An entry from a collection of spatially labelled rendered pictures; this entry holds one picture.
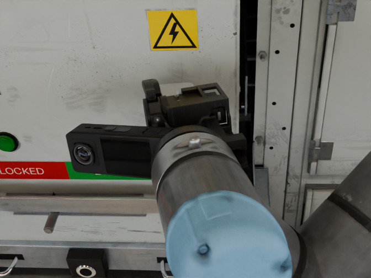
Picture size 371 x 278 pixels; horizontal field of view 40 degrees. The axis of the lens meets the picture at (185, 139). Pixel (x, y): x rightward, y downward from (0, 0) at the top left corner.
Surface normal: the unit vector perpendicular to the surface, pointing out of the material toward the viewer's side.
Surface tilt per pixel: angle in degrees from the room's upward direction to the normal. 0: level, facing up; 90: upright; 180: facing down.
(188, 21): 90
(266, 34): 90
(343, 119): 90
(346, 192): 41
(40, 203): 90
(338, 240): 31
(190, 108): 75
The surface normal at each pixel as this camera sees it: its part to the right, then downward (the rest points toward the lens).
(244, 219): 0.14, -0.89
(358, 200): -0.55, -0.52
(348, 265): -0.07, -0.08
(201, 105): 0.17, 0.40
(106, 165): -0.37, 0.40
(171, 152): -0.56, -0.71
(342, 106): -0.07, 0.64
